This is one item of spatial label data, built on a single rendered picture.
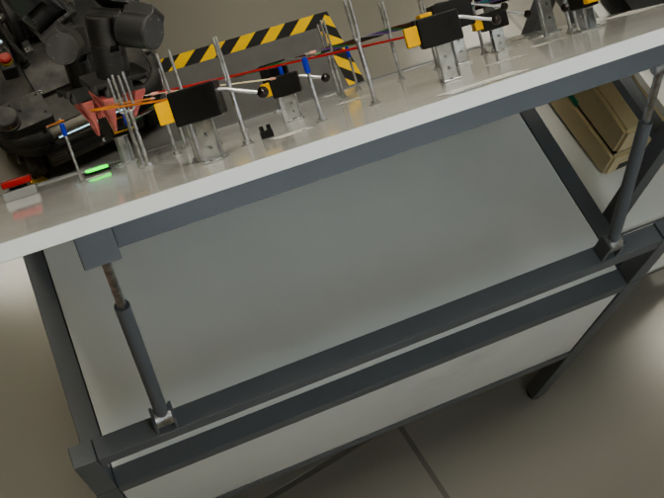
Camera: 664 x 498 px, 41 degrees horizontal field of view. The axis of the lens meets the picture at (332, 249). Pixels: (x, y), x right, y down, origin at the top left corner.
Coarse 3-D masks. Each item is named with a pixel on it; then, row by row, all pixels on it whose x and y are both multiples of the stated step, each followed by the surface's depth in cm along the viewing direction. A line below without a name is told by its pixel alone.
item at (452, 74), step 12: (444, 12) 116; (456, 12) 116; (420, 24) 116; (432, 24) 116; (444, 24) 116; (456, 24) 116; (420, 36) 117; (432, 36) 117; (444, 36) 117; (456, 36) 117; (444, 48) 118; (444, 60) 118; (444, 72) 119; (456, 72) 119
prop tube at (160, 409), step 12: (120, 312) 121; (132, 312) 123; (132, 324) 124; (132, 336) 125; (132, 348) 127; (144, 348) 129; (144, 360) 130; (144, 372) 132; (144, 384) 135; (156, 384) 136; (156, 396) 137; (156, 408) 140; (168, 408) 142; (156, 420) 142; (168, 420) 142
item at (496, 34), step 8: (480, 16) 155; (488, 16) 154; (504, 16) 154; (528, 16) 156; (488, 24) 154; (504, 24) 155; (496, 32) 155; (496, 40) 156; (504, 40) 156; (496, 48) 156; (504, 48) 155
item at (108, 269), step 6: (108, 264) 114; (108, 270) 115; (108, 276) 116; (114, 276) 116; (108, 282) 117; (114, 282) 117; (114, 288) 118; (120, 288) 119; (114, 294) 119; (120, 294) 119; (120, 300) 120; (120, 306) 121
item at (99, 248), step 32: (608, 64) 115; (640, 64) 116; (512, 96) 112; (544, 96) 113; (416, 128) 109; (448, 128) 110; (320, 160) 106; (352, 160) 107; (224, 192) 103; (256, 192) 104; (128, 224) 101; (160, 224) 102; (96, 256) 91
